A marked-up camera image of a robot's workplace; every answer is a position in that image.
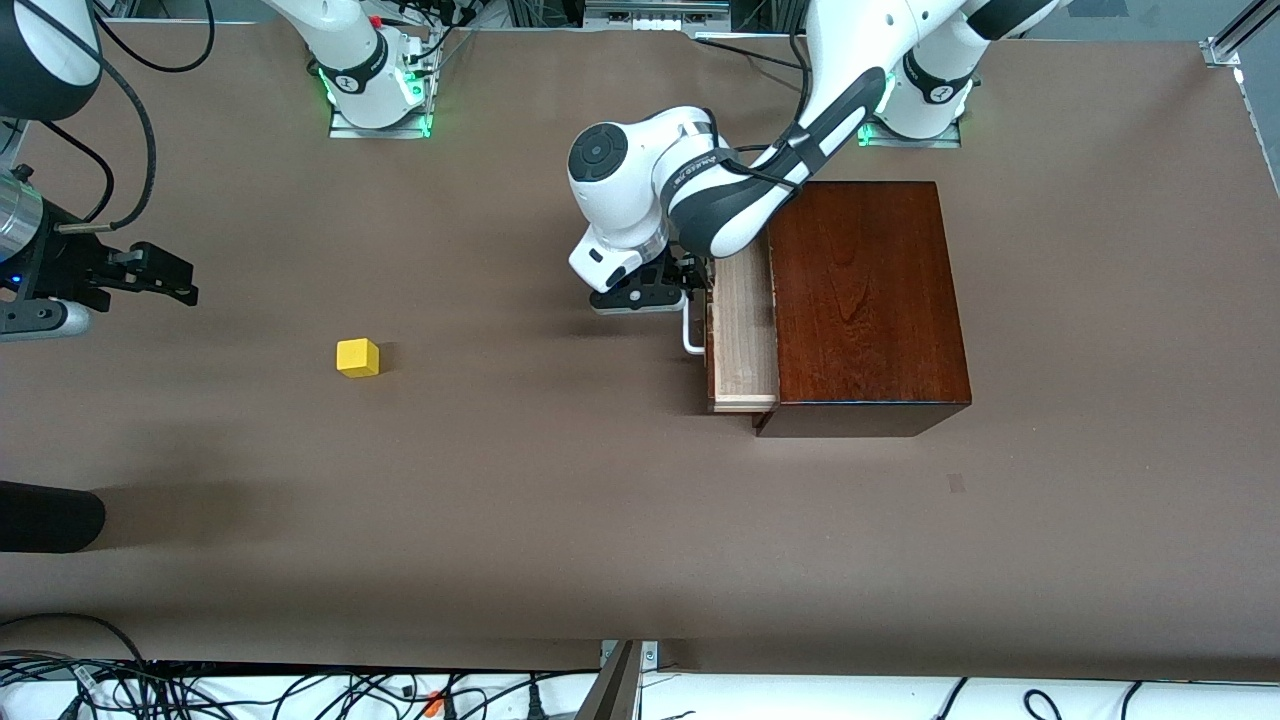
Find wooden drawer with white handle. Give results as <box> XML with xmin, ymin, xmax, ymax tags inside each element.
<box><xmin>683</xmin><ymin>250</ymin><xmax>781</xmax><ymax>414</ymax></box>

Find yellow cube block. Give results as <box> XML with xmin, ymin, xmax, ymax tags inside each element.
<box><xmin>336</xmin><ymin>338</ymin><xmax>381</xmax><ymax>379</ymax></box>

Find dark brown wooden cabinet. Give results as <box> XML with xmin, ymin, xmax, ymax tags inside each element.
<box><xmin>752</xmin><ymin>180</ymin><xmax>973</xmax><ymax>439</ymax></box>

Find grey power strip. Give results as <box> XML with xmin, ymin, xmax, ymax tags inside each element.
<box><xmin>585</xmin><ymin>0</ymin><xmax>731</xmax><ymax>36</ymax></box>

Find black ribbed cylinder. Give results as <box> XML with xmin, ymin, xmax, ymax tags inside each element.
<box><xmin>0</xmin><ymin>480</ymin><xmax>106</xmax><ymax>554</ymax></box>

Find small aluminium mounting plate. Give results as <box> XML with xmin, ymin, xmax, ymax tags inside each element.
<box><xmin>600</xmin><ymin>640</ymin><xmax>661</xmax><ymax>673</ymax></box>

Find dark grey metal beam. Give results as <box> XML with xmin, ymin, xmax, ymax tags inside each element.
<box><xmin>575</xmin><ymin>640</ymin><xmax>641</xmax><ymax>720</ymax></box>

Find thin black cable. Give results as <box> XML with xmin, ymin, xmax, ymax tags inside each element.
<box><xmin>38</xmin><ymin>118</ymin><xmax>116</xmax><ymax>224</ymax></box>
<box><xmin>92</xmin><ymin>0</ymin><xmax>217</xmax><ymax>74</ymax></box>

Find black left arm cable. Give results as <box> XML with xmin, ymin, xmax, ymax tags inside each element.
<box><xmin>715</xmin><ymin>30</ymin><xmax>816</xmax><ymax>193</ymax></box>

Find black base power cable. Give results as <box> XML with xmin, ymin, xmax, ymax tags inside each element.
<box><xmin>693</xmin><ymin>38</ymin><xmax>806</xmax><ymax>73</ymax></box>

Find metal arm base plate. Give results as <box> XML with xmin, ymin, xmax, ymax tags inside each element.
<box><xmin>328</xmin><ymin>100</ymin><xmax>433</xmax><ymax>139</ymax></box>
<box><xmin>858</xmin><ymin>118</ymin><xmax>963</xmax><ymax>149</ymax></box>

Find black looping floor cable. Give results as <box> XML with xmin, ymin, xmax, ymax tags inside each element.
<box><xmin>0</xmin><ymin>611</ymin><xmax>151</xmax><ymax>666</ymax></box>

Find tangled black cables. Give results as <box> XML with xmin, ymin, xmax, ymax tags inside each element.
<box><xmin>0</xmin><ymin>655</ymin><xmax>601</xmax><ymax>720</ymax></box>

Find aluminium frame profile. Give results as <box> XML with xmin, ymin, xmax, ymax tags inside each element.
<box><xmin>1200</xmin><ymin>0</ymin><xmax>1280</xmax><ymax>71</ymax></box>

